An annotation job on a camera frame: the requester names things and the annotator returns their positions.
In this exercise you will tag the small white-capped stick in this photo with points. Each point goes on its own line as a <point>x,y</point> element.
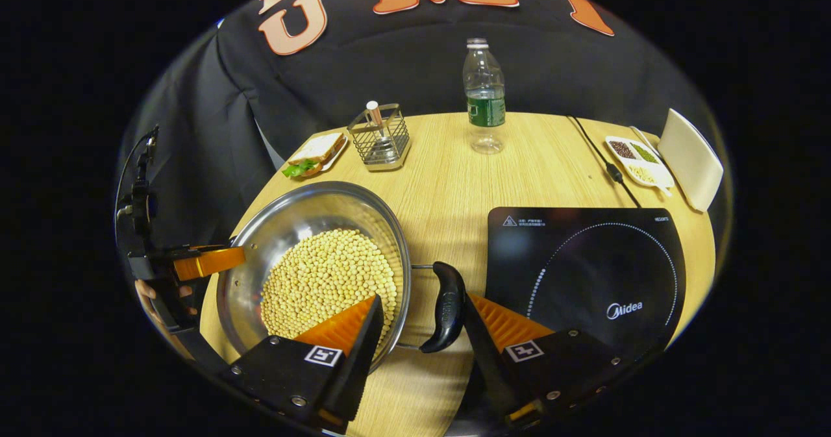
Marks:
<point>374,115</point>

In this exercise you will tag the sandwich on white plate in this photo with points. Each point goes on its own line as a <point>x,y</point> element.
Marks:
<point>318,151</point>

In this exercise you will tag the white toaster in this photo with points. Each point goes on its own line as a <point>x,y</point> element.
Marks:
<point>691,161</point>

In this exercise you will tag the clear plastic water bottle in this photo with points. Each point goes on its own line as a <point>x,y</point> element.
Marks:
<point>484,99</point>

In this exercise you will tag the pile of yellow soybeans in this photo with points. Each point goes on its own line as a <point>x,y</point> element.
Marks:
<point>324,281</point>

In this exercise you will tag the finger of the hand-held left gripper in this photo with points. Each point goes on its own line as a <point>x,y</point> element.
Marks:
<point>208,263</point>

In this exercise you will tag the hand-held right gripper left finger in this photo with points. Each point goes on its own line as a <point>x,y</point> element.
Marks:
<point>363,359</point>

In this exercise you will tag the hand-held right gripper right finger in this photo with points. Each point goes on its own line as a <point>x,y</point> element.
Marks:
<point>483,352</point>

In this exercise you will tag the white divided bean dish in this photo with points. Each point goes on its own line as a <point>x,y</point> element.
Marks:
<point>643,167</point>

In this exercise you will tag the black induction cooktop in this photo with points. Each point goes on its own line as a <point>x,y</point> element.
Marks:
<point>584,268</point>

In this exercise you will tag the black backdrop cloth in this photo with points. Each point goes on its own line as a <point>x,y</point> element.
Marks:
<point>389,60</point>

